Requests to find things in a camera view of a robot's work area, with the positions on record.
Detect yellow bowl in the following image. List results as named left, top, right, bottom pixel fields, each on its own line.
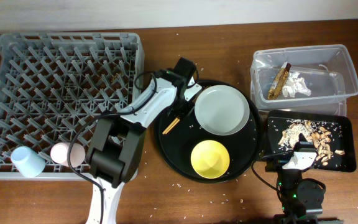
left=190, top=140, right=231, bottom=179

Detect grey dishwasher rack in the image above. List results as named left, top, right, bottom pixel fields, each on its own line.
left=0, top=32, right=145, bottom=181

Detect white plate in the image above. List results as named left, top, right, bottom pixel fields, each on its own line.
left=194, top=85, right=250, bottom=136

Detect pink paper cup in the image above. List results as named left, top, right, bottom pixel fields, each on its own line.
left=50, top=142, right=85, bottom=167

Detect black rectangular tray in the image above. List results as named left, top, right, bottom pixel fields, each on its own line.
left=266, top=110, right=357, bottom=172

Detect blue cup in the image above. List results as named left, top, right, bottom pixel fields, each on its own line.
left=11, top=146, right=46, bottom=178

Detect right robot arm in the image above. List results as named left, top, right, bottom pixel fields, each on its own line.
left=250, top=152, right=344, bottom=224

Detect crumpled white tissue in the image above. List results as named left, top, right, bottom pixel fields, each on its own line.
left=282, top=72, right=311, bottom=98

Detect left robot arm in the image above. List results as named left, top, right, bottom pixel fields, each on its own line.
left=85, top=58, right=201, bottom=223

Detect wooden chopstick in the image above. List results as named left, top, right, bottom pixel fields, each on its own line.
left=162, top=118, right=180, bottom=135

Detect brown snack wrapper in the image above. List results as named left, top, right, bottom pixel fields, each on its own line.
left=267, top=62, right=291, bottom=100

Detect food scraps pile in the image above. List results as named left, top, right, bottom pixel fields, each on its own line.
left=277, top=119, right=346, bottom=166

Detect round black tray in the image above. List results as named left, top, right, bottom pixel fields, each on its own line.
left=154, top=80, right=263, bottom=184

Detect clear plastic bin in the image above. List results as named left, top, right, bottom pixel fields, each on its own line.
left=250, top=44, right=358, bottom=116

